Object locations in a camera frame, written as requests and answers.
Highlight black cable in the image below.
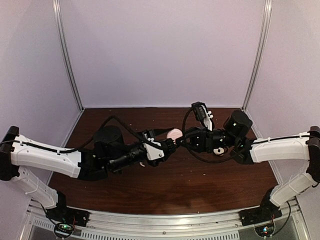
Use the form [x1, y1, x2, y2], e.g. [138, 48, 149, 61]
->
[57, 115, 151, 156]
[181, 109, 238, 164]

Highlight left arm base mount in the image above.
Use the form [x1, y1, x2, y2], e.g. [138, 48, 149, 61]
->
[42, 191, 90, 240]

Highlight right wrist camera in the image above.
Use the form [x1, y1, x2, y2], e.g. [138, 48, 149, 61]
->
[191, 101, 215, 131]

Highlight front aluminium rail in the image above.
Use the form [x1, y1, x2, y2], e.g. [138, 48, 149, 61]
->
[22, 197, 308, 240]

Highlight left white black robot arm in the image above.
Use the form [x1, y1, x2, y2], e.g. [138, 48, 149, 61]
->
[0, 125, 176, 222]

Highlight white square charging case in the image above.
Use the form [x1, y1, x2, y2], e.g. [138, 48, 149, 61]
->
[213, 147, 225, 156]

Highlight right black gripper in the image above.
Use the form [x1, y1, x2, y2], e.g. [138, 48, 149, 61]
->
[173, 126, 239, 154]

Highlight left aluminium frame post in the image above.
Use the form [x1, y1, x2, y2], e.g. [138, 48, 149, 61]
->
[52, 0, 84, 112]

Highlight aluminium frame post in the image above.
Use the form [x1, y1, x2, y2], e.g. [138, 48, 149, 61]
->
[242, 0, 273, 111]
[52, 0, 84, 112]

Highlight left black cable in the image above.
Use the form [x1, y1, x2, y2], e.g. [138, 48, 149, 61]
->
[57, 115, 151, 156]

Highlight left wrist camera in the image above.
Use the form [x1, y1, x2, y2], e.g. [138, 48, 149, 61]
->
[139, 129, 177, 163]

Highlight right aluminium frame post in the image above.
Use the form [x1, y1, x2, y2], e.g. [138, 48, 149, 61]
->
[242, 0, 273, 111]

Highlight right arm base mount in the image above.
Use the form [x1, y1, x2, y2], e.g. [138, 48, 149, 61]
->
[239, 188, 282, 238]

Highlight pink round earbud case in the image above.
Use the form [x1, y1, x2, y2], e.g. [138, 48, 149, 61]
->
[166, 128, 183, 140]

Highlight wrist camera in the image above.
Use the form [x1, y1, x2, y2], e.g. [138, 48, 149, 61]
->
[191, 101, 215, 131]
[139, 129, 177, 163]

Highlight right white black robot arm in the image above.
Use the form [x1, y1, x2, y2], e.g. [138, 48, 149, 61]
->
[167, 105, 320, 221]

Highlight right black cable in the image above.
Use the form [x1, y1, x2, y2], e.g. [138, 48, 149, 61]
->
[181, 109, 238, 164]

